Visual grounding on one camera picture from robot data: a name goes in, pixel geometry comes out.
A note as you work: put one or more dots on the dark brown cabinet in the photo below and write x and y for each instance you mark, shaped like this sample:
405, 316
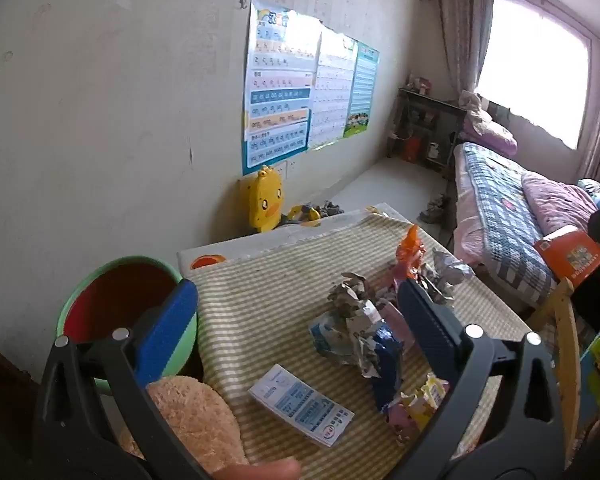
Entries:
5, 400

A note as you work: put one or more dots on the wooden chair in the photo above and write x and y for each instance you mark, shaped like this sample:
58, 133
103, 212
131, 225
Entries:
562, 340

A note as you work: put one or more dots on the white low table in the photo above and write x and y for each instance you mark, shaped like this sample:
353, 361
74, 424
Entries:
280, 240

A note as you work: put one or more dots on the pink blanket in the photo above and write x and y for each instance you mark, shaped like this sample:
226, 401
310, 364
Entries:
555, 200

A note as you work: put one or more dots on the small white container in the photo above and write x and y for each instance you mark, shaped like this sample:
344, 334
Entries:
433, 150

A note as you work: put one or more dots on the red box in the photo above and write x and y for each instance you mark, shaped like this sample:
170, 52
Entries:
413, 149

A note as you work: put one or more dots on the window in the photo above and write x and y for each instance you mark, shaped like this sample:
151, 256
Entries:
535, 60

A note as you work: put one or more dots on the blue chequered quilt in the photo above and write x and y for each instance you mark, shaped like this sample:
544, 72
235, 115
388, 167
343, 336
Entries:
500, 210

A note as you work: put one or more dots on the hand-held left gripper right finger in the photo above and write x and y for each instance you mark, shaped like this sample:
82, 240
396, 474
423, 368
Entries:
430, 325

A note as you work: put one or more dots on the white and blue box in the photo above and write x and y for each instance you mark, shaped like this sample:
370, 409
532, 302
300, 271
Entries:
300, 405

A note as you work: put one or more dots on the purple pillow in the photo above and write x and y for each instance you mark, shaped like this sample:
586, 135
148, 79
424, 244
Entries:
495, 137

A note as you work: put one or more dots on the pink packet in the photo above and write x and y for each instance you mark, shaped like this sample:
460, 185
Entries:
397, 325

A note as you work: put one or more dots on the pair of grey shoes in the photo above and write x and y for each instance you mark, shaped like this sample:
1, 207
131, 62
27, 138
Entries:
434, 210

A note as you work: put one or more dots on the green bin with red inside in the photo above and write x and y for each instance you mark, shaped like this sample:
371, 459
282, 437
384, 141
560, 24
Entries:
105, 290

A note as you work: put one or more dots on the orange snack wrapper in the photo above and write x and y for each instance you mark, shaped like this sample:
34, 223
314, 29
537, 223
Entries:
410, 252

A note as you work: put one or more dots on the bed with pink sheet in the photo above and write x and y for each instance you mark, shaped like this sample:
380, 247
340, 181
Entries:
467, 240

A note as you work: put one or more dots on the large blue wall poster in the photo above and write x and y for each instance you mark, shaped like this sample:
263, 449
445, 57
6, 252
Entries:
280, 85

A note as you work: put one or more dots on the yellow and pink small carton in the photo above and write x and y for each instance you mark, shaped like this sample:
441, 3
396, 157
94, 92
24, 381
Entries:
420, 405

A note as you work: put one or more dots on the blue and green wall poster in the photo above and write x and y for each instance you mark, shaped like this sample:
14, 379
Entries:
362, 85

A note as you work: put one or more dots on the yellow duck toy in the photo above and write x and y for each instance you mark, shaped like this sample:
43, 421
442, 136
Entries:
262, 200

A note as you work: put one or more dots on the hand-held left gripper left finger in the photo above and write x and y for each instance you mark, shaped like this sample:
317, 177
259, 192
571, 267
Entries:
167, 325

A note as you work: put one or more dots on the yellow toy vehicle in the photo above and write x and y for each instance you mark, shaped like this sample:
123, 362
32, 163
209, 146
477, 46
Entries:
300, 214

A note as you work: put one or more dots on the striped beige tablecloth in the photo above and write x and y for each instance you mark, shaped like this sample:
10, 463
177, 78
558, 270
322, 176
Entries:
260, 300

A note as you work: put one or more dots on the dark open shelf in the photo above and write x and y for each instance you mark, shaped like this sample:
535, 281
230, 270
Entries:
430, 115

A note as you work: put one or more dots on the brown silver wrapper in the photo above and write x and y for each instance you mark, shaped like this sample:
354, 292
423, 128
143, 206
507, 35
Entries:
352, 305

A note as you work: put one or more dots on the white foil wrapper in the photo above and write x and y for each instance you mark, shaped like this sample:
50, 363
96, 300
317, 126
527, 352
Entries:
447, 270

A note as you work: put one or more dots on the blue snack wrapper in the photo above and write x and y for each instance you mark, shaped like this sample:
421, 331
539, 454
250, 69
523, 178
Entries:
387, 365

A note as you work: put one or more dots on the person's left hand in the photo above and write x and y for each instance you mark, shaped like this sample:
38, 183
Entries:
260, 471

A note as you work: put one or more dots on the white chart wall poster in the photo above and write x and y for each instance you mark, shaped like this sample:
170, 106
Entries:
332, 90

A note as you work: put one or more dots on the tan plush toy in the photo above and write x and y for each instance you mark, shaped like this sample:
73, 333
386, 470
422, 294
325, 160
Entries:
195, 420

